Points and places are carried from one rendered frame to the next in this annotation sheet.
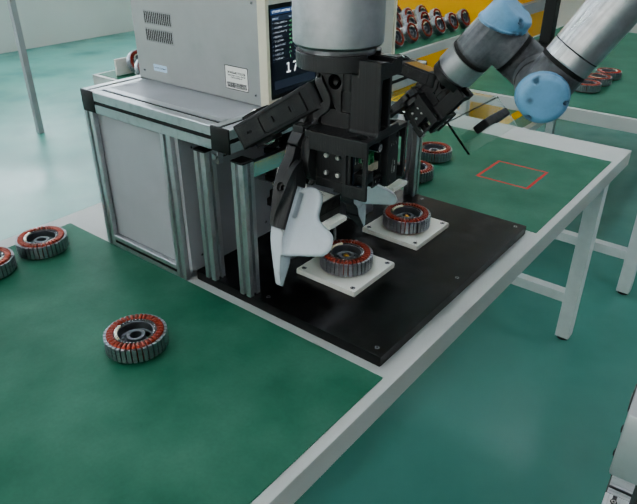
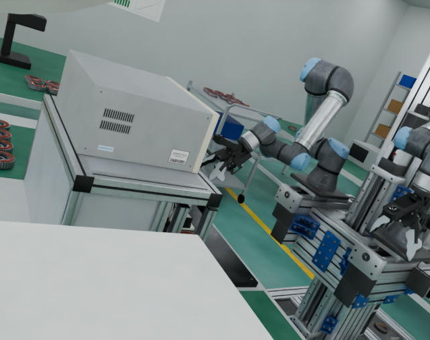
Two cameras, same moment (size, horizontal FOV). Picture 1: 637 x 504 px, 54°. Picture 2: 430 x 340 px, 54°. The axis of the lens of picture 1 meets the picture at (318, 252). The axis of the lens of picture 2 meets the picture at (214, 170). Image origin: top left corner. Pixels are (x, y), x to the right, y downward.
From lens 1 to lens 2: 1.51 m
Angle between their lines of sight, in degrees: 67
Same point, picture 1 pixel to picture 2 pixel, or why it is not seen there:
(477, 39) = (267, 134)
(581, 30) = (314, 139)
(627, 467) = (377, 276)
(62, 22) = not seen: outside the picture
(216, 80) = (160, 157)
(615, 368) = not seen: hidden behind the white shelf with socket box
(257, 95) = (191, 166)
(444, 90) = (242, 152)
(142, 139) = (132, 206)
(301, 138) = (418, 215)
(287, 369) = not seen: hidden behind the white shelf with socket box
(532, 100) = (304, 164)
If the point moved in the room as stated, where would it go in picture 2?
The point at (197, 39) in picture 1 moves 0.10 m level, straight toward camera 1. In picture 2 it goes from (154, 132) to (185, 146)
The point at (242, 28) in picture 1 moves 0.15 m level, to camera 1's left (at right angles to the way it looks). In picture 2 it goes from (195, 130) to (172, 134)
